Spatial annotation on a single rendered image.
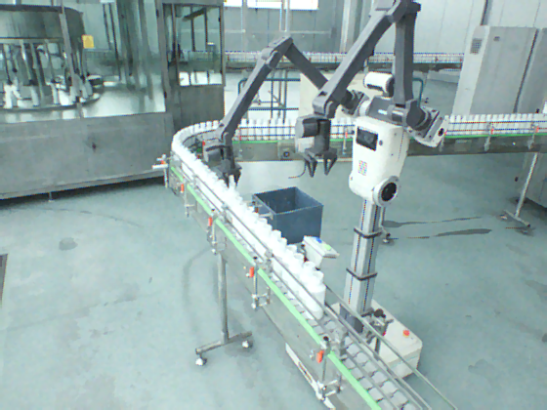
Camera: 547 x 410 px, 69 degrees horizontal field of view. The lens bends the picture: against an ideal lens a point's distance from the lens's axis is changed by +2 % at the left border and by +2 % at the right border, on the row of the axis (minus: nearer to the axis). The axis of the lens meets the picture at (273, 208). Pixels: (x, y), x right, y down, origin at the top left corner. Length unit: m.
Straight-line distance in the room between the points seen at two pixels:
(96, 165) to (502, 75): 6.16
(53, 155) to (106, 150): 0.53
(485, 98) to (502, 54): 0.67
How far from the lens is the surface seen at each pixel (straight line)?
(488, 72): 7.41
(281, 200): 2.48
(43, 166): 4.83
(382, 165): 1.82
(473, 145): 4.08
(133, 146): 4.84
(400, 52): 1.55
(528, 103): 8.04
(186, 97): 6.86
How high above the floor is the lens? 1.90
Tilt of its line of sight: 26 degrees down
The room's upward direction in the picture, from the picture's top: 2 degrees clockwise
